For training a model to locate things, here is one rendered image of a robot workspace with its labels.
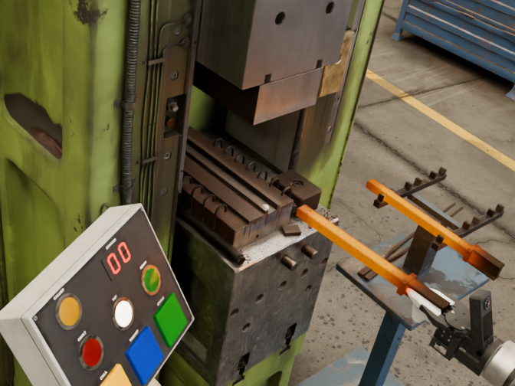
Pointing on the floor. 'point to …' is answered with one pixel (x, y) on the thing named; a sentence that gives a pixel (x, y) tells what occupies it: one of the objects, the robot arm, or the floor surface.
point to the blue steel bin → (466, 31)
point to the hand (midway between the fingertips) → (415, 288)
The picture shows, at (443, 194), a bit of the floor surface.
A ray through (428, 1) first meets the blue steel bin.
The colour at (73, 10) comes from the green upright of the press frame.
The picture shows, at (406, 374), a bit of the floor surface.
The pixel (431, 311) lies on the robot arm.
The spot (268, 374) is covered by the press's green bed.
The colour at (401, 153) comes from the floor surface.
